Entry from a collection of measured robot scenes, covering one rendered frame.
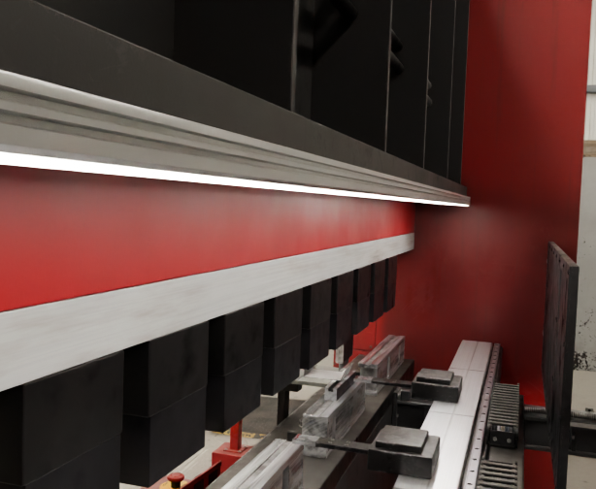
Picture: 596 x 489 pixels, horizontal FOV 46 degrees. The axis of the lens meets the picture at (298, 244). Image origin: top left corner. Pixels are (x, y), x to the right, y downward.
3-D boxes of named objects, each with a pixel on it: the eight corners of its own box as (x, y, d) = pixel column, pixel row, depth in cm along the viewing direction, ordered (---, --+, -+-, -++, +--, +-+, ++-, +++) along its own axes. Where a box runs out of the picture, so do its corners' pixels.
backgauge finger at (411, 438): (304, 437, 135) (305, 411, 135) (439, 456, 127) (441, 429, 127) (283, 457, 124) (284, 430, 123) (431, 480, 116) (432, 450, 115)
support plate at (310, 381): (254, 361, 195) (254, 358, 195) (345, 372, 187) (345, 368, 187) (228, 375, 178) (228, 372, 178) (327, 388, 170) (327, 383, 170)
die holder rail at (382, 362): (387, 360, 255) (388, 334, 255) (404, 361, 253) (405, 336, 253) (356, 394, 208) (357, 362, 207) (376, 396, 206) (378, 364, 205)
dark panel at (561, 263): (540, 368, 239) (547, 241, 236) (546, 369, 238) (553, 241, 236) (554, 497, 132) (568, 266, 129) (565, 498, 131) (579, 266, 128)
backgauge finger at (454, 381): (360, 378, 182) (360, 360, 181) (461, 390, 174) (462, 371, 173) (348, 390, 170) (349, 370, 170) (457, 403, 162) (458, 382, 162)
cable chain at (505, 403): (493, 395, 164) (494, 379, 164) (518, 398, 162) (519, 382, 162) (484, 445, 129) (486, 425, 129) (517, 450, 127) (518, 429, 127)
